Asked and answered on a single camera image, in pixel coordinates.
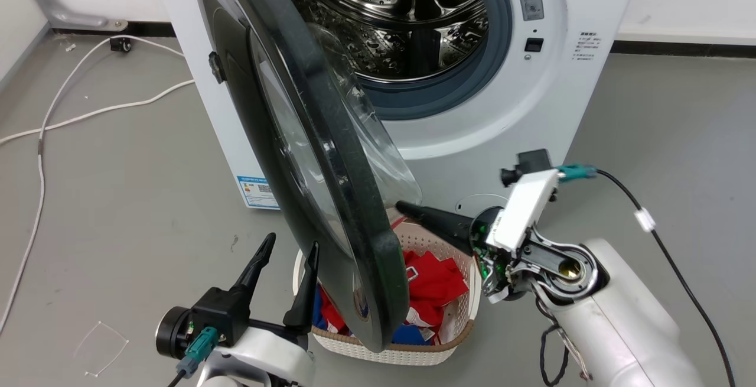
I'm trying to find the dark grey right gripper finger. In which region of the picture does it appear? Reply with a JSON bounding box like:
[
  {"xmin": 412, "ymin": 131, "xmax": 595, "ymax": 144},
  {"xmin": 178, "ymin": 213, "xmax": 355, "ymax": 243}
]
[{"xmin": 394, "ymin": 200, "xmax": 477, "ymax": 256}]

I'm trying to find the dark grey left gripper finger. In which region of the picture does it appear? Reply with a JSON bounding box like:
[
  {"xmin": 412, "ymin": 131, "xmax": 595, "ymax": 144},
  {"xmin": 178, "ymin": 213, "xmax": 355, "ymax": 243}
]
[
  {"xmin": 232, "ymin": 233, "xmax": 277, "ymax": 294},
  {"xmin": 282, "ymin": 242, "xmax": 320, "ymax": 336}
]

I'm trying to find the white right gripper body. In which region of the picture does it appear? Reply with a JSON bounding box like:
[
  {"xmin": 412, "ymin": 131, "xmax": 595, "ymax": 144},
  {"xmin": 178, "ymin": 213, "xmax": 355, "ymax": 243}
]
[{"xmin": 470, "ymin": 168, "xmax": 561, "ymax": 305}]

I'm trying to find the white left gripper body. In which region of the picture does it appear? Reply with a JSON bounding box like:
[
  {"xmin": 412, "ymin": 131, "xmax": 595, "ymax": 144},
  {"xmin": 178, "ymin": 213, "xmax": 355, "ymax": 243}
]
[{"xmin": 155, "ymin": 306, "xmax": 317, "ymax": 387}]

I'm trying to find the dark grey round washer door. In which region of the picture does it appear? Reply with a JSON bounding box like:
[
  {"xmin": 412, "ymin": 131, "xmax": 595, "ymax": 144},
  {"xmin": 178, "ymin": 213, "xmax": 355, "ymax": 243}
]
[{"xmin": 192, "ymin": 0, "xmax": 423, "ymax": 353}]

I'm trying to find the white front-load washing machine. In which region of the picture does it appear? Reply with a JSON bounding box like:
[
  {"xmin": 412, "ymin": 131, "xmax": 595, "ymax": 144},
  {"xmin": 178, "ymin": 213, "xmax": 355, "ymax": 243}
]
[{"xmin": 151, "ymin": 0, "xmax": 644, "ymax": 213}]

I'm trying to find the grey-blue rubber door gasket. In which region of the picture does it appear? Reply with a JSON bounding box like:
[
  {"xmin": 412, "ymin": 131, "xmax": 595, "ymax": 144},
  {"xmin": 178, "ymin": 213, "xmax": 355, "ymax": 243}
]
[{"xmin": 273, "ymin": 0, "xmax": 514, "ymax": 121}]

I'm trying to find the blue energy label sticker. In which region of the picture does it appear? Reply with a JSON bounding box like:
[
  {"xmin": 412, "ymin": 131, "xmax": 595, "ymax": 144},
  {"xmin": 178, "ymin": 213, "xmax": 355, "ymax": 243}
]
[{"xmin": 236, "ymin": 175, "xmax": 280, "ymax": 210}]

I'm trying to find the white garment with red stripes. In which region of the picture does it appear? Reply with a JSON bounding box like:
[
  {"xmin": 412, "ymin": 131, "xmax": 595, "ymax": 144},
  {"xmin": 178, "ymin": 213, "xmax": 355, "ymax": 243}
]
[{"xmin": 406, "ymin": 306, "xmax": 451, "ymax": 342}]

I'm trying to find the white woven plastic laundry basket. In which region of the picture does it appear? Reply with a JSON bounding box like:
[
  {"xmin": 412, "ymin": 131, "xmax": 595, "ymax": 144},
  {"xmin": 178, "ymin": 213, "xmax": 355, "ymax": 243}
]
[{"xmin": 292, "ymin": 216, "xmax": 483, "ymax": 366}]

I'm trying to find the blue garment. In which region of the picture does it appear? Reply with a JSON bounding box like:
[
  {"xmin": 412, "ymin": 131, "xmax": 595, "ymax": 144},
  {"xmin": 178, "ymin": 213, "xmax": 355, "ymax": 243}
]
[{"xmin": 311, "ymin": 284, "xmax": 436, "ymax": 346}]

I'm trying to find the clear floor tape outline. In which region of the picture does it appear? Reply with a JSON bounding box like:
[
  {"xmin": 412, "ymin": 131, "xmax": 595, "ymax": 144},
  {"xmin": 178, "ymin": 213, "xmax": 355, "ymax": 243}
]
[{"xmin": 72, "ymin": 320, "xmax": 130, "ymax": 378}]

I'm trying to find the stainless steel washer drum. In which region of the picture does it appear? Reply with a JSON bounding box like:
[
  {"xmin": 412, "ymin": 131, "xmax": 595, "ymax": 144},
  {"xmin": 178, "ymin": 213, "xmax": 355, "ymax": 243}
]
[{"xmin": 292, "ymin": 0, "xmax": 490, "ymax": 84}]

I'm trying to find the teal right camera connector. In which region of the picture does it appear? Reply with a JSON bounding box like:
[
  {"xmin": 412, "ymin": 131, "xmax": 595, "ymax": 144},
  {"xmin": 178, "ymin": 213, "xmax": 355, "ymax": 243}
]
[{"xmin": 555, "ymin": 164, "xmax": 598, "ymax": 182}]

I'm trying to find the teal camera connector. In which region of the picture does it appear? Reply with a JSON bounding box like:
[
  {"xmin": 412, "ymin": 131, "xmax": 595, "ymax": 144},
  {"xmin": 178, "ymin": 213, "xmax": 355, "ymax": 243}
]
[
  {"xmin": 555, "ymin": 164, "xmax": 598, "ymax": 182},
  {"xmin": 175, "ymin": 326, "xmax": 220, "ymax": 379}
]

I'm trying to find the teal left camera connector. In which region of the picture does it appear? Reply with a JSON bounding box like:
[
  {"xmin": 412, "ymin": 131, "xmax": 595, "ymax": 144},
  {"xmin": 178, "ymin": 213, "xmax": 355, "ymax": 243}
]
[{"xmin": 175, "ymin": 326, "xmax": 220, "ymax": 379}]

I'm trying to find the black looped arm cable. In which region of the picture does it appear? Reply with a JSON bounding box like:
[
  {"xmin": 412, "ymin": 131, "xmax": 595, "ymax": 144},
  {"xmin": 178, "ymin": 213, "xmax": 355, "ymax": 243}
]
[{"xmin": 536, "ymin": 301, "xmax": 593, "ymax": 387}]

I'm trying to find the long black camera cable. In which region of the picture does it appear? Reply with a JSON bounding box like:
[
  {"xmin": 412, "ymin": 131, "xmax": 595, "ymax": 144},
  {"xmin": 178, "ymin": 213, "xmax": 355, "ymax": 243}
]
[{"xmin": 594, "ymin": 168, "xmax": 737, "ymax": 387}]

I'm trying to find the thick white floor cable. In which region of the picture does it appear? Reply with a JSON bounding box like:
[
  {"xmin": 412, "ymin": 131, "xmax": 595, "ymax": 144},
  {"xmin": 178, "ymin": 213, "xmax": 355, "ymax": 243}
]
[{"xmin": 0, "ymin": 79, "xmax": 196, "ymax": 147}]

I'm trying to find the thin white floor cable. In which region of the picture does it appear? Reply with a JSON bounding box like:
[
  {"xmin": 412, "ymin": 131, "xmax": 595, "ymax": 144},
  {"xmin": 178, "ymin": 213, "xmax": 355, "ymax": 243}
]
[{"xmin": 0, "ymin": 35, "xmax": 186, "ymax": 334}]

